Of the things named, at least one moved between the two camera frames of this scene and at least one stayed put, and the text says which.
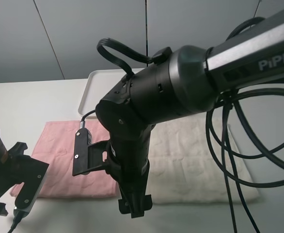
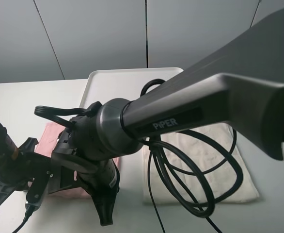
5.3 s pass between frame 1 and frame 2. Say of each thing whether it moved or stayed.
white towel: stayed
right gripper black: moved
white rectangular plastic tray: stayed
